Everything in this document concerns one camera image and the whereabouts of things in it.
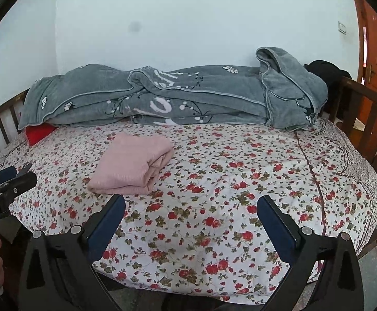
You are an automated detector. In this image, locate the orange wooden door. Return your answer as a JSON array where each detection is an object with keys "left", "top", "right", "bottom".
[{"left": 351, "top": 0, "right": 377, "bottom": 130}]

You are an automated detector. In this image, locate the pink knit sweater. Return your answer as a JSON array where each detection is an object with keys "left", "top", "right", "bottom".
[{"left": 87, "top": 132, "right": 175, "bottom": 195}]

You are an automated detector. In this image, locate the floral bed sheet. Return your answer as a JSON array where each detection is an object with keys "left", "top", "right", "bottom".
[{"left": 0, "top": 117, "right": 377, "bottom": 302}]

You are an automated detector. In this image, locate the dark wooden bed frame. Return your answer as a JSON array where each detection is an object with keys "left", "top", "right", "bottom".
[{"left": 0, "top": 76, "right": 377, "bottom": 260}]

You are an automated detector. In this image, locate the grey printed blanket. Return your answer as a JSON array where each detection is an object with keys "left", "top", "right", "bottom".
[{"left": 17, "top": 47, "right": 329, "bottom": 132}]

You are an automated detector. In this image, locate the red pillow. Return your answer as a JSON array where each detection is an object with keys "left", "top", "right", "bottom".
[{"left": 25, "top": 124, "right": 57, "bottom": 146}]

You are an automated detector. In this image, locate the black clothing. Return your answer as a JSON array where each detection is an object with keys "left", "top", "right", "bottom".
[{"left": 303, "top": 60, "right": 353, "bottom": 117}]

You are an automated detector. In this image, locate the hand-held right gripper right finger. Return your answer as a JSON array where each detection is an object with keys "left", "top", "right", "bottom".
[{"left": 256, "top": 195, "right": 365, "bottom": 311}]

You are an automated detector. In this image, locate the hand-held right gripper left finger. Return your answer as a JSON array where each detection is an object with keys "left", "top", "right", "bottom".
[{"left": 19, "top": 194, "right": 126, "bottom": 311}]

